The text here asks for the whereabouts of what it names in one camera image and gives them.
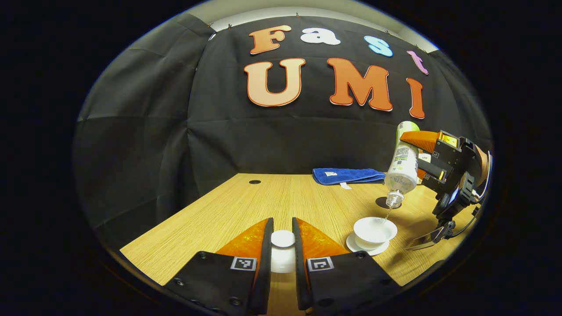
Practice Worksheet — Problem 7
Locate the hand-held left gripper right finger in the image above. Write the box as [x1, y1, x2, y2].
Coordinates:
[292, 217, 402, 312]

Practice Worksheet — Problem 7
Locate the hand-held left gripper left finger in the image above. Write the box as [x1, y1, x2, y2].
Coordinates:
[165, 217, 275, 315]

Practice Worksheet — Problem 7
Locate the clear water bottle white label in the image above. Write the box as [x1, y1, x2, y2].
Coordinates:
[384, 121, 420, 208]

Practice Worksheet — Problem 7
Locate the dark round coaster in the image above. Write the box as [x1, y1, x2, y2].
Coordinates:
[376, 196, 402, 210]

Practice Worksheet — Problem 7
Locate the white teacup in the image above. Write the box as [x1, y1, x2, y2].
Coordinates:
[353, 217, 398, 251]

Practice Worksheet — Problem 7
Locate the white saucer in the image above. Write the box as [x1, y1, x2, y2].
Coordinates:
[346, 233, 390, 256]

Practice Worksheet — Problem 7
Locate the blue towel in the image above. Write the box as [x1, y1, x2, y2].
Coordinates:
[313, 168, 386, 190]

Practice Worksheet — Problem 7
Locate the row of backdrop clips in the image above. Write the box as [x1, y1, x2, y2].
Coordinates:
[209, 12, 424, 49]

